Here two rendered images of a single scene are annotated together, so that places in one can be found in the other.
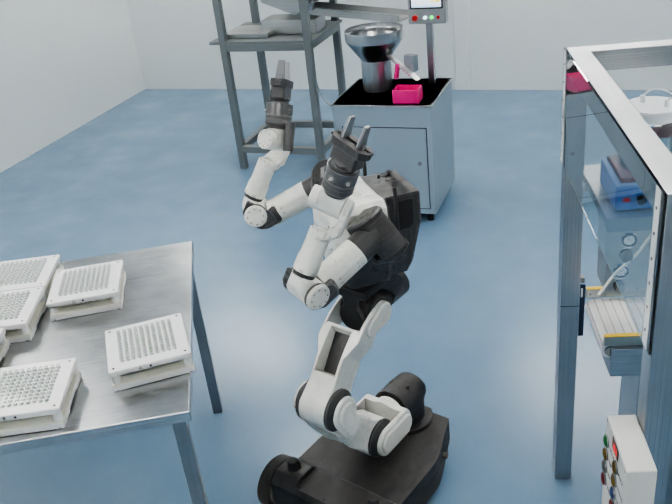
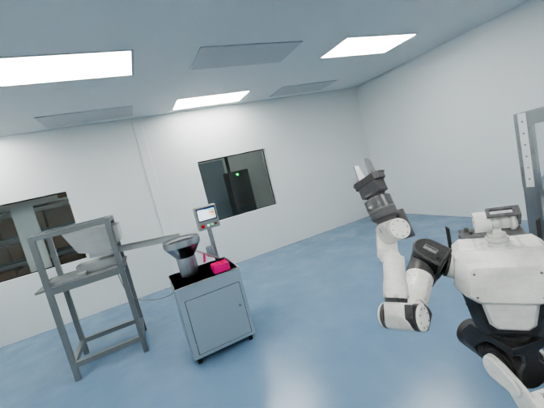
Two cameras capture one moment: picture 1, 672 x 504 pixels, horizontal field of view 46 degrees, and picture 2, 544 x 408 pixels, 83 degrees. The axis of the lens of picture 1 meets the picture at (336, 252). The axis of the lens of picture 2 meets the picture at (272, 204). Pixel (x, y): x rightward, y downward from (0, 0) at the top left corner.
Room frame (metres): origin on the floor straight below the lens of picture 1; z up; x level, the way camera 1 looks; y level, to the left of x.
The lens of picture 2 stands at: (2.12, 1.10, 1.63)
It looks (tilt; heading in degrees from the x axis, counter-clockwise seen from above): 7 degrees down; 314
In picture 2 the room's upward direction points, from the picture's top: 13 degrees counter-clockwise
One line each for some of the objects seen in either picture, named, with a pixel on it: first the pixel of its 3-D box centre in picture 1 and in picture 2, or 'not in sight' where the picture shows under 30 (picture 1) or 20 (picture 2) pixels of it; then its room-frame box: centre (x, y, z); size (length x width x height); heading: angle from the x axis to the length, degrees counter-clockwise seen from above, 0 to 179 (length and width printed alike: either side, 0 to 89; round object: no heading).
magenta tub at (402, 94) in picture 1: (407, 94); (220, 266); (4.58, -0.53, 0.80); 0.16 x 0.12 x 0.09; 67
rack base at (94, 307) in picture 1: (89, 294); not in sight; (2.52, 0.90, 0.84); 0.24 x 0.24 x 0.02; 7
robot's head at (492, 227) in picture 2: not in sight; (492, 224); (2.30, -0.05, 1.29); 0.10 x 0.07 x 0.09; 16
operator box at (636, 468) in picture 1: (626, 488); not in sight; (1.23, -0.55, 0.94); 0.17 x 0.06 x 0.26; 172
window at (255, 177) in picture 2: not in sight; (238, 184); (6.65, -2.75, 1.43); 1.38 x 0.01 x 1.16; 67
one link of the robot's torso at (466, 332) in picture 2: (374, 290); (495, 342); (2.35, -0.11, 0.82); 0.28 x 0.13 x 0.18; 140
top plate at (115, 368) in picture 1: (147, 343); not in sight; (2.08, 0.61, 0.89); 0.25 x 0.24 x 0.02; 14
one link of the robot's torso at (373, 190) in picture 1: (366, 226); (499, 275); (2.31, -0.11, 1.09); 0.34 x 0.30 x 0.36; 16
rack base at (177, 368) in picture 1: (150, 356); not in sight; (2.08, 0.61, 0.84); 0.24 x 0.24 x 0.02; 14
